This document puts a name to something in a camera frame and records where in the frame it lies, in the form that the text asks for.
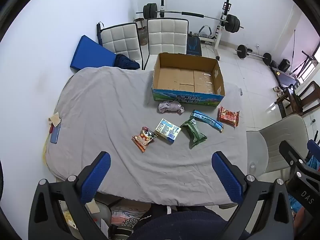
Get person's right hand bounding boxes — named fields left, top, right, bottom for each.
left=294, top=206, right=306, bottom=233

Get person's dark blue trousers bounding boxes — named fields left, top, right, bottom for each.
left=130, top=205, right=250, bottom=240

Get yellow cord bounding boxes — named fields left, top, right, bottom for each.
left=42, top=134, right=50, bottom=167

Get white bench press rack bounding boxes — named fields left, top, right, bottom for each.
left=157, top=0, right=234, bottom=60

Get pink patterned cloth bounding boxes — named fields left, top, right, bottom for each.
left=111, top=206, right=148, bottom=227

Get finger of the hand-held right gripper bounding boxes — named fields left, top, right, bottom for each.
left=307, top=139, right=320, bottom=159
left=279, top=141, right=309, bottom=170

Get black tripod stand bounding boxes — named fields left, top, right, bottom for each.
left=291, top=29, right=320, bottom=73

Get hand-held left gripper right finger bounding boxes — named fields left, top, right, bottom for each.
left=211, top=151, right=294, bottom=240

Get green snack packet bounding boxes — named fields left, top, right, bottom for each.
left=180, top=119, right=207, bottom=149

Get clear plastic storage bin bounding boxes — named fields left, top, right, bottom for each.
left=59, top=197, right=112, bottom=240

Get long blue packet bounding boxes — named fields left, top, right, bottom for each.
left=190, top=109, right=224, bottom=133

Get black handled pole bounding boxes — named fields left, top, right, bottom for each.
left=96, top=22, right=104, bottom=45

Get black treadmill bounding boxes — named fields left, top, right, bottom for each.
left=271, top=60, right=300, bottom=88

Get blue phone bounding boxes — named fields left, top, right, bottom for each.
left=49, top=125, right=61, bottom=144

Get small floor barbell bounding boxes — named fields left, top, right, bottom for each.
left=235, top=44, right=272, bottom=65

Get panda print snack packet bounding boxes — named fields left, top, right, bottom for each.
left=132, top=127, right=158, bottom=153

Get grey exercise attachment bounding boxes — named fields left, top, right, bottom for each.
left=199, top=25, right=215, bottom=40

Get grey pink cloth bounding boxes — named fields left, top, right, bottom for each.
left=158, top=100, right=185, bottom=115

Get brown wooden chair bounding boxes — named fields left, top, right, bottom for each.
left=275, top=80, right=320, bottom=119

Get racked barbell with plates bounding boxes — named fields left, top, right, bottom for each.
left=136, top=3, right=244, bottom=34

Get beige tape piece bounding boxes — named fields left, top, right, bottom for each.
left=48, top=113, right=61, bottom=127

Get cardboard box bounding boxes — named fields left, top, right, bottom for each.
left=152, top=52, right=225, bottom=107

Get red snack packet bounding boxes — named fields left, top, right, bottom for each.
left=218, top=106, right=240, bottom=128

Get blue foam mat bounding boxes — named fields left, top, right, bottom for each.
left=70, top=35, right=117, bottom=74

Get beige plastic chair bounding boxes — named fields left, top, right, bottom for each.
left=246, top=114, right=310, bottom=180

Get black blue weight bench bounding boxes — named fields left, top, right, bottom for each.
left=186, top=31, right=203, bottom=55

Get white padded chair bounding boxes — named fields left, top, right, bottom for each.
left=144, top=18, right=188, bottom=70
left=96, top=22, right=143, bottom=70

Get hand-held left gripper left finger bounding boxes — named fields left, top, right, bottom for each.
left=28, top=151, right=112, bottom=240

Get dark blue garment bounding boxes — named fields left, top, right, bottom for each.
left=114, top=54, right=140, bottom=70

